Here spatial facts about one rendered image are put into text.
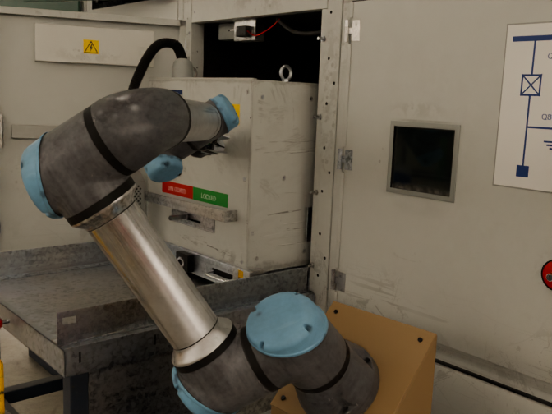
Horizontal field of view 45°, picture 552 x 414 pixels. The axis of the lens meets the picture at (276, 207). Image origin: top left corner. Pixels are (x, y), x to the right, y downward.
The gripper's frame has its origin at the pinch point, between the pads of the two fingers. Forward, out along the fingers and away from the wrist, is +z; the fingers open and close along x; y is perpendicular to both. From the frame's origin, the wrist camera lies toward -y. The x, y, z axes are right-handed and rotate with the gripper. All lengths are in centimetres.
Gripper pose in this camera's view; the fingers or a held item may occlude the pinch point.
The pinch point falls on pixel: (218, 146)
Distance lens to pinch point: 169.0
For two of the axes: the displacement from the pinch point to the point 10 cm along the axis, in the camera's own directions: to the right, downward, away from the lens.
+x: 1.8, -9.8, 0.6
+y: 8.3, 1.2, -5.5
